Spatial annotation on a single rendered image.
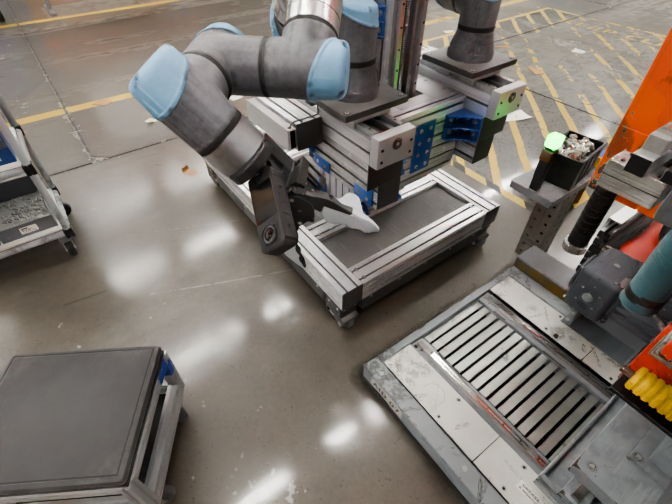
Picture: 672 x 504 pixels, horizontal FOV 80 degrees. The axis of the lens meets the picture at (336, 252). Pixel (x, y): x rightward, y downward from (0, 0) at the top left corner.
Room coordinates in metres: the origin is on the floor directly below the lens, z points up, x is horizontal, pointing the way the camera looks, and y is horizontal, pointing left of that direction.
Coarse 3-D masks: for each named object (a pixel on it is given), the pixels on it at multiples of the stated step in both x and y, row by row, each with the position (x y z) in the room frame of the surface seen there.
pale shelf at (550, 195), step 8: (520, 176) 1.25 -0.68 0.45; (528, 176) 1.25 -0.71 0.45; (512, 184) 1.22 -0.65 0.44; (520, 184) 1.20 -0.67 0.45; (528, 184) 1.20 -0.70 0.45; (544, 184) 1.20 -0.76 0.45; (552, 184) 1.20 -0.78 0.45; (576, 184) 1.20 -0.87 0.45; (584, 184) 1.21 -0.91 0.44; (520, 192) 1.19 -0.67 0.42; (528, 192) 1.17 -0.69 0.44; (536, 192) 1.15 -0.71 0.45; (544, 192) 1.15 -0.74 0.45; (552, 192) 1.15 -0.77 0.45; (560, 192) 1.15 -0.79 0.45; (568, 192) 1.15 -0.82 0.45; (576, 192) 1.19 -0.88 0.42; (536, 200) 1.14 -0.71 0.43; (544, 200) 1.12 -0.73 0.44; (552, 200) 1.11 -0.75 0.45; (560, 200) 1.13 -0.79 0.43
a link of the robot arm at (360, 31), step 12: (348, 0) 1.11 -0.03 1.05; (360, 0) 1.12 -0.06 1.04; (372, 0) 1.14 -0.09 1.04; (348, 12) 1.07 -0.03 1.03; (360, 12) 1.07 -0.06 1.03; (372, 12) 1.09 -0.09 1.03; (348, 24) 1.07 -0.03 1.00; (360, 24) 1.07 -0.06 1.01; (372, 24) 1.09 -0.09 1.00; (348, 36) 1.07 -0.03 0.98; (360, 36) 1.07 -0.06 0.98; (372, 36) 1.09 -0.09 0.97; (360, 48) 1.07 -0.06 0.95; (372, 48) 1.09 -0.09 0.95; (360, 60) 1.07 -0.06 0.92
